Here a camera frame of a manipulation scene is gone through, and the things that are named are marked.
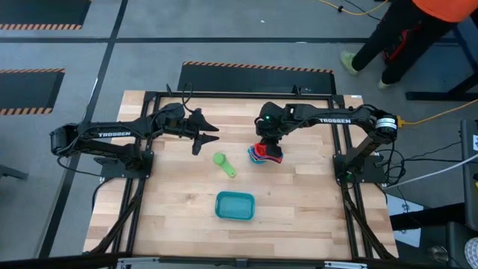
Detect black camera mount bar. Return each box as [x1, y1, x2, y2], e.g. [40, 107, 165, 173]
[115, 256, 369, 269]

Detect person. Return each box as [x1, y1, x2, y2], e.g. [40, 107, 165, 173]
[339, 0, 478, 90]

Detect blue measuring cup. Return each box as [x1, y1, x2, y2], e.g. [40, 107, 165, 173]
[246, 146, 285, 166]

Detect black desk leg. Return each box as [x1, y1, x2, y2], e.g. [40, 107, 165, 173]
[406, 18, 478, 102]

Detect black hazard-striped floor mat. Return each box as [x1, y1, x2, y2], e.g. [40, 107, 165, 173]
[0, 0, 92, 31]
[176, 61, 338, 95]
[0, 68, 66, 117]

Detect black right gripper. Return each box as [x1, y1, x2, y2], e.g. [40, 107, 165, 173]
[255, 101, 296, 158]

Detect green measuring cup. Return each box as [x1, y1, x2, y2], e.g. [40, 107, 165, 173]
[212, 152, 238, 179]

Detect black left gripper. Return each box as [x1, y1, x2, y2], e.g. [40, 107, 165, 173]
[155, 103, 220, 156]

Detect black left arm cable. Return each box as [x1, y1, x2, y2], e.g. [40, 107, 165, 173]
[181, 81, 195, 113]

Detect white patterned round object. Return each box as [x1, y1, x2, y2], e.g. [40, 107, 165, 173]
[465, 237, 478, 268]

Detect grey furniture leg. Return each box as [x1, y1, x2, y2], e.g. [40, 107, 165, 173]
[0, 164, 29, 181]

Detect yellow floor cable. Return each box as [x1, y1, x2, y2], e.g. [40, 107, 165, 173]
[317, 0, 390, 16]

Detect black equipment case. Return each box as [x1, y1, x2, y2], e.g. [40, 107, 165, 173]
[390, 203, 478, 269]

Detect white cable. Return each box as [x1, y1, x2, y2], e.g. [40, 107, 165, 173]
[383, 152, 478, 190]

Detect yellow extension cord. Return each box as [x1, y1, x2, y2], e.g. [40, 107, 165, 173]
[396, 98, 478, 128]

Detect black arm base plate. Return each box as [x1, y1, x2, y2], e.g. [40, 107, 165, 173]
[332, 154, 386, 185]
[93, 149, 155, 179]

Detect black table frame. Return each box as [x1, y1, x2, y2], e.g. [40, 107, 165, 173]
[89, 84, 399, 262]

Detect black floor cable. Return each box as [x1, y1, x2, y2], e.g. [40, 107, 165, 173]
[367, 137, 464, 188]

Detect teal plastic basket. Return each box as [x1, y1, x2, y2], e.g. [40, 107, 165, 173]
[214, 191, 256, 221]

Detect grey equipment box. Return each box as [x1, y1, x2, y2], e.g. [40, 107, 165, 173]
[459, 119, 478, 231]

